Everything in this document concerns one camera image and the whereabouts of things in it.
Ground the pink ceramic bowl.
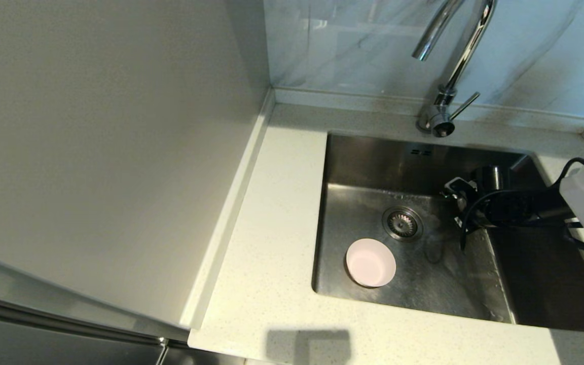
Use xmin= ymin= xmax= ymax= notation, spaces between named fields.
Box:
xmin=346 ymin=238 xmax=397 ymax=288

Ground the chrome gooseneck faucet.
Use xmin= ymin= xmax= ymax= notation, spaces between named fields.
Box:
xmin=412 ymin=0 xmax=497 ymax=138

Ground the tall white side panel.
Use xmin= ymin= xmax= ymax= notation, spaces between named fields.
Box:
xmin=0 ymin=0 xmax=275 ymax=328

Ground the stainless steel refrigerator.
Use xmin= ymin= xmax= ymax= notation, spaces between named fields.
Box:
xmin=0 ymin=246 xmax=245 ymax=365

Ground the stainless steel sink basin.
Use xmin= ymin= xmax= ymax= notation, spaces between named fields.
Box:
xmin=312 ymin=133 xmax=584 ymax=334

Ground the round metal drain strainer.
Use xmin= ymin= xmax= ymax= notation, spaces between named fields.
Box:
xmin=382 ymin=206 xmax=424 ymax=243

